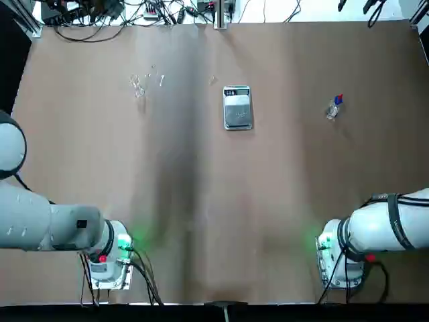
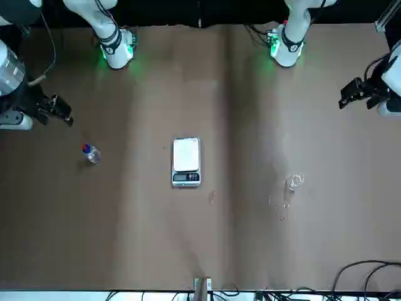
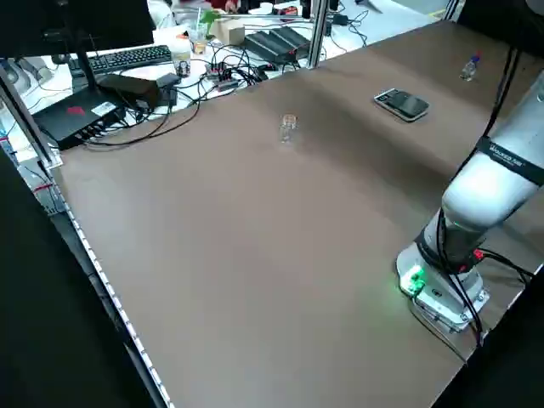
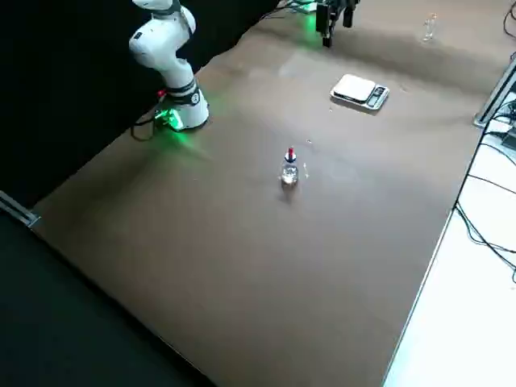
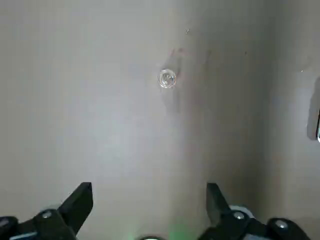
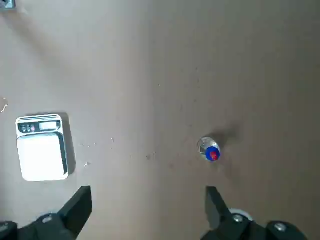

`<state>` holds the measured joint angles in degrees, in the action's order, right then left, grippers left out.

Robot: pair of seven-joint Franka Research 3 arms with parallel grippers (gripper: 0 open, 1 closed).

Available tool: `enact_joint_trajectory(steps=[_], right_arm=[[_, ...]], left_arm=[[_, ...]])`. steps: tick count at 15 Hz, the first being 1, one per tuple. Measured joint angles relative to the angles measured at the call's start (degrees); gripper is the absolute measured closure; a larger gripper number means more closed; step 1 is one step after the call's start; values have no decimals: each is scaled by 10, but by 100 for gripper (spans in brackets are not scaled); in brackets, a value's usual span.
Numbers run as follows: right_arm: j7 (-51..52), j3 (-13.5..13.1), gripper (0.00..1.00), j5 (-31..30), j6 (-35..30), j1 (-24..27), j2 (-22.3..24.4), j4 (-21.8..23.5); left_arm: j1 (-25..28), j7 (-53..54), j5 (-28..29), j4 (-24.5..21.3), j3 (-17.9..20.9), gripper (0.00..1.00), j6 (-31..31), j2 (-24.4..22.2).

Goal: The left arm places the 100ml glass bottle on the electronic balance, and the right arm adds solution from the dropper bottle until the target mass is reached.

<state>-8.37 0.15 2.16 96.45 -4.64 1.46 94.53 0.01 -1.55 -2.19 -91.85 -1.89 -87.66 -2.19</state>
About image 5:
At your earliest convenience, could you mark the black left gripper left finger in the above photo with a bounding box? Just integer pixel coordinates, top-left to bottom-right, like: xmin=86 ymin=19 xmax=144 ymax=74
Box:
xmin=0 ymin=181 xmax=94 ymax=240

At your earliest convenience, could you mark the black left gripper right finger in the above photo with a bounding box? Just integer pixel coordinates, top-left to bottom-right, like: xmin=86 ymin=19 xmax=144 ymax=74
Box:
xmin=197 ymin=182 xmax=313 ymax=240

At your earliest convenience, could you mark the clear glass bottle orange rim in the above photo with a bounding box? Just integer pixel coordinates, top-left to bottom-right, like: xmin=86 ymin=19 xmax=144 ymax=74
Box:
xmin=157 ymin=67 xmax=178 ymax=90

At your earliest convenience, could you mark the silver electronic balance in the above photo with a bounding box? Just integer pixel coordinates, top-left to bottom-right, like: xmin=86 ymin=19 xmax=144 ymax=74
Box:
xmin=315 ymin=77 xmax=320 ymax=144

